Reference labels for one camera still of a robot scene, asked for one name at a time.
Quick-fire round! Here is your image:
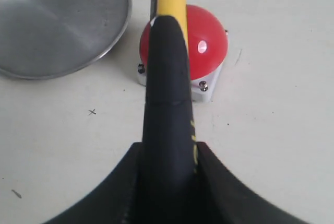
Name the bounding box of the round stainless steel plate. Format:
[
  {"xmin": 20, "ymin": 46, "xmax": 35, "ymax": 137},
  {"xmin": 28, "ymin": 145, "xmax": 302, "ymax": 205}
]
[{"xmin": 1, "ymin": 0, "xmax": 132, "ymax": 80}]

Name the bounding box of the yellow black claw hammer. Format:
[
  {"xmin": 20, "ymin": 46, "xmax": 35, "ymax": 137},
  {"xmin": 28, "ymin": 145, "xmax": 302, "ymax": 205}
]
[{"xmin": 139, "ymin": 0, "xmax": 197, "ymax": 223}]

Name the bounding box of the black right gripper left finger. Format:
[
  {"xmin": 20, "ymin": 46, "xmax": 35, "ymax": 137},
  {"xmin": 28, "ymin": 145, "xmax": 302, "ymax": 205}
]
[{"xmin": 46, "ymin": 143, "xmax": 141, "ymax": 224}]

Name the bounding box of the red dome push button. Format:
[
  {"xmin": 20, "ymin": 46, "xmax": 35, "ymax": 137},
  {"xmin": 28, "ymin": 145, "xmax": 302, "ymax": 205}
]
[{"xmin": 135, "ymin": 4, "xmax": 230, "ymax": 102}]

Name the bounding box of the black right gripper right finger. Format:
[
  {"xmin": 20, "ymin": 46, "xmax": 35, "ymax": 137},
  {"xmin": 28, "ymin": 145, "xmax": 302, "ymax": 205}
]
[{"xmin": 196, "ymin": 142, "xmax": 306, "ymax": 224}]

